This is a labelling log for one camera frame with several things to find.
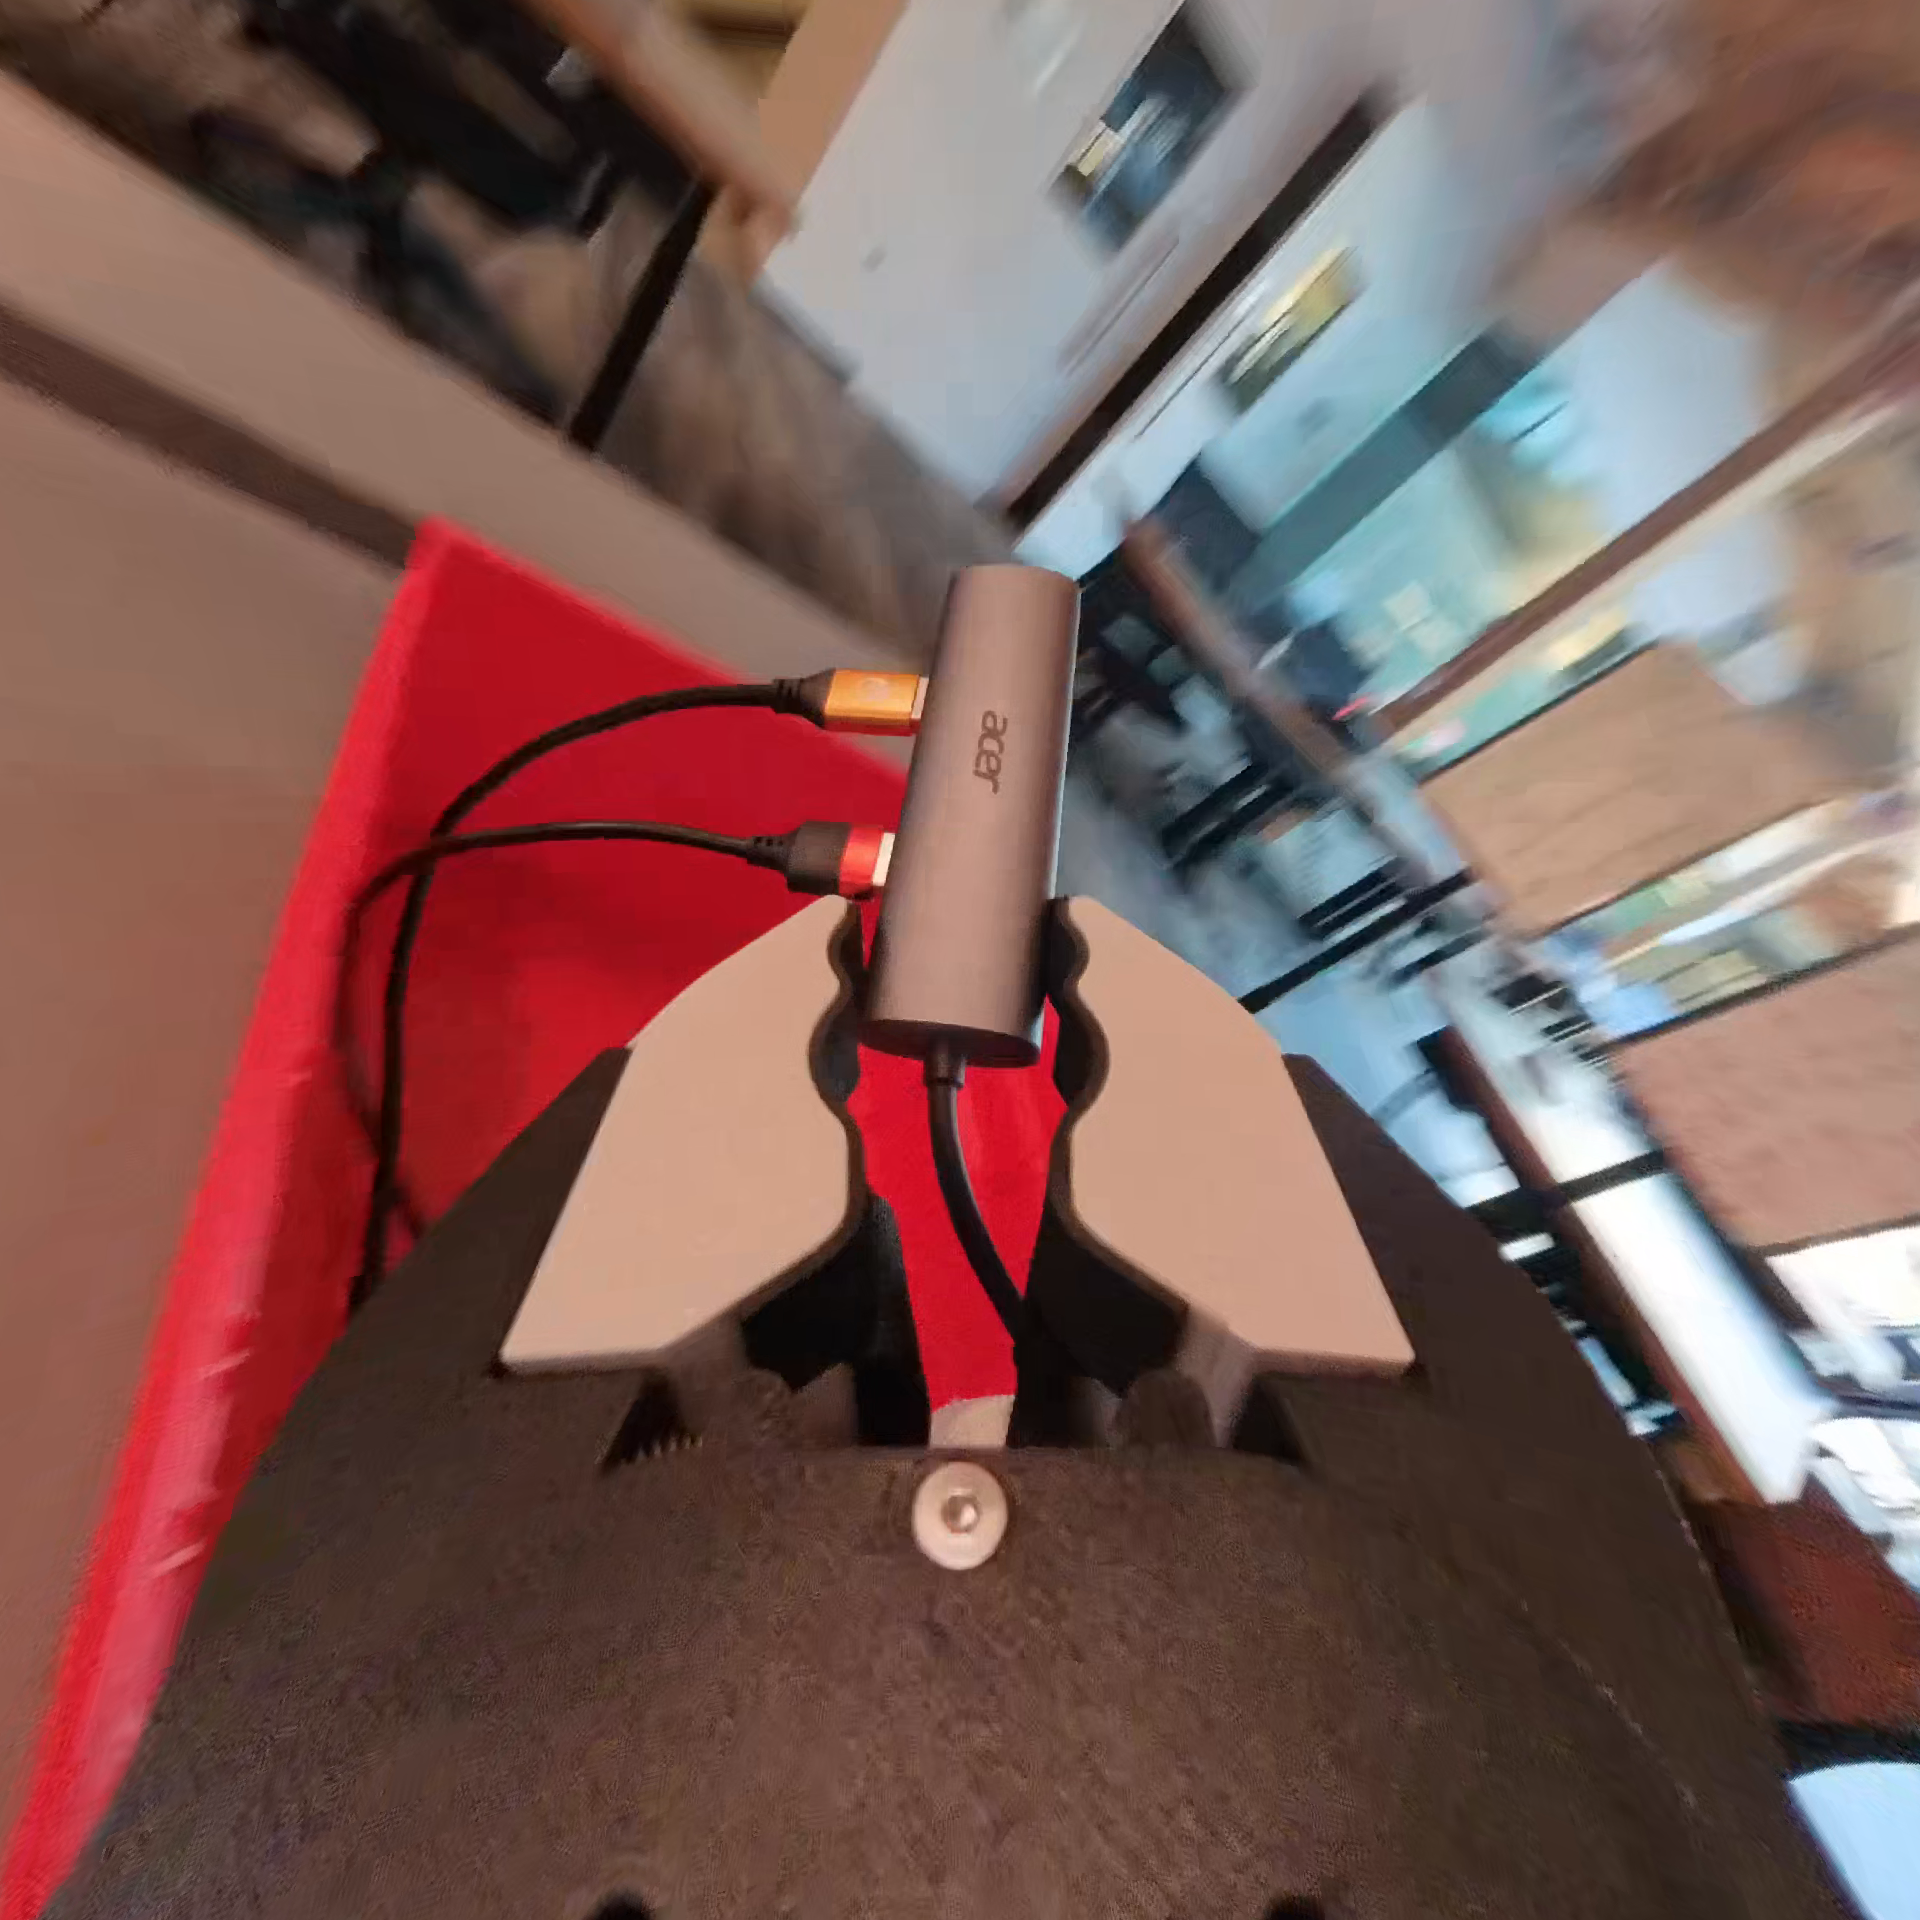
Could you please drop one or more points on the red plastic bin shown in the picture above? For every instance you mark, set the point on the red plastic bin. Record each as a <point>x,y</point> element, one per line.
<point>600,974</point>

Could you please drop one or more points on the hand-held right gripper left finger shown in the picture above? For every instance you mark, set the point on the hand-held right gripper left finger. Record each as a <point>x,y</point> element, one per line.
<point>705,1171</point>

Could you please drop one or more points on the grey USB hub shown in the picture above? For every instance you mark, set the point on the grey USB hub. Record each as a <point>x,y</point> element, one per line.
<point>975,839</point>

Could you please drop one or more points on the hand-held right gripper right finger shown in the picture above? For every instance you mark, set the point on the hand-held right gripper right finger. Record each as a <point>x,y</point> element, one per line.
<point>1215,1171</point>

